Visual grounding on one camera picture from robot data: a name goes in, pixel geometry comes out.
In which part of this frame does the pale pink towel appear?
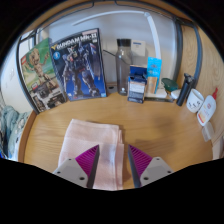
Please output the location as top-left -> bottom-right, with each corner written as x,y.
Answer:
58,118 -> 125,192

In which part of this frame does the dark green bowl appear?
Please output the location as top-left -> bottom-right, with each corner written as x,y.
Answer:
161,77 -> 179,94

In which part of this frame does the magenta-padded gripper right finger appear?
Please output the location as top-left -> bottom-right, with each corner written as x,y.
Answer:
127,144 -> 175,190

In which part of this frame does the white mug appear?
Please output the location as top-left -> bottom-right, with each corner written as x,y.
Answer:
185,88 -> 205,114

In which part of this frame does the green toy figure box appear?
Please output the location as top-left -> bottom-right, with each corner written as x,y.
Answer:
19,37 -> 69,114

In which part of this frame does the blue robot model box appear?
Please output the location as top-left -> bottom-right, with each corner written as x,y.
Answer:
49,27 -> 108,102

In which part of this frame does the white desk lamp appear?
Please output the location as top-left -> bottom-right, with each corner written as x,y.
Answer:
71,9 -> 174,101

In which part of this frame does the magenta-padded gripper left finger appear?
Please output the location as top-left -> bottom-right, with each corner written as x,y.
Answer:
52,144 -> 101,190

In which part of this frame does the white bottle with red cap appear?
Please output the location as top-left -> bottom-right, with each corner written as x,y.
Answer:
196,87 -> 219,127

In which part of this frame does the dark slim bottle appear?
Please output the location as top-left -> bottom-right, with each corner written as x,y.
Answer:
175,73 -> 195,107

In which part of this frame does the clear water bottle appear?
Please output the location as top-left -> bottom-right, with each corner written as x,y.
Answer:
115,38 -> 133,97

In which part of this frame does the small blue box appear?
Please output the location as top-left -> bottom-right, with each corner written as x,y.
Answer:
127,64 -> 148,104

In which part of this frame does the bed with blue bedding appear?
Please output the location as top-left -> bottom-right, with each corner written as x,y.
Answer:
0,104 -> 31,161

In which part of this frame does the light blue orange packet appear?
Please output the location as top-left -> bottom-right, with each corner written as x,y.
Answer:
145,56 -> 163,96

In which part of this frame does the clear plastic cup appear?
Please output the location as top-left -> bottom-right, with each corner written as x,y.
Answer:
201,121 -> 216,143

